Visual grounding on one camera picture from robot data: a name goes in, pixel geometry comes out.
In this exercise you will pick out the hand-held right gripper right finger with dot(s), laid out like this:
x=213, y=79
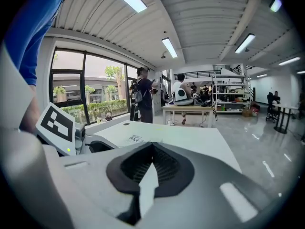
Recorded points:
x=209, y=180

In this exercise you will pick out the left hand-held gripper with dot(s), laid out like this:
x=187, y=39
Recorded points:
x=57, y=125

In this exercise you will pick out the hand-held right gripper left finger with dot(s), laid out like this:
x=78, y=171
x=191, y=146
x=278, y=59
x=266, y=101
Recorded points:
x=90, y=187

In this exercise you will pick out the white printed book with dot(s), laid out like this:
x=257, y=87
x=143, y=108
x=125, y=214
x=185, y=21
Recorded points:
x=135, y=138

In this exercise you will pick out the person's left forearm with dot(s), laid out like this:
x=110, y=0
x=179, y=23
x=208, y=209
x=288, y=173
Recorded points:
x=29, y=108

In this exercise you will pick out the black backpack rig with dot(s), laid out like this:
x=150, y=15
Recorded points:
x=137, y=95

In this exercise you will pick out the wooden table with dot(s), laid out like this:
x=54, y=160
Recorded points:
x=186, y=107

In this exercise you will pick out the brown cardboard box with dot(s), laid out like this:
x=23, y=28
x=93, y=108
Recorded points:
x=247, y=113

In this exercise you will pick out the black framed window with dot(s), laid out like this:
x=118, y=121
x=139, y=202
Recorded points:
x=84, y=63

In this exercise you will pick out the white egg-shaped robot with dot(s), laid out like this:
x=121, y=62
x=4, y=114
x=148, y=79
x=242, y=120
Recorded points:
x=182, y=96

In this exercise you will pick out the white metal shelf rack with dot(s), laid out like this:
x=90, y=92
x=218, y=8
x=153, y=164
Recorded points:
x=230, y=93

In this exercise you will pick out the black mezzanine railing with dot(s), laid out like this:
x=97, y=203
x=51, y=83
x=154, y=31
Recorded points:
x=197, y=72

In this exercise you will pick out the grey ceiling pendant fixture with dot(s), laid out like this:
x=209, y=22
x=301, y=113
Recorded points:
x=163, y=55

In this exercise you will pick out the person's blue shirt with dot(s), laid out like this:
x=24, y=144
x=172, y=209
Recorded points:
x=31, y=32

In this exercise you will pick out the black pedestal table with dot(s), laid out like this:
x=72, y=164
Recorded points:
x=284, y=107

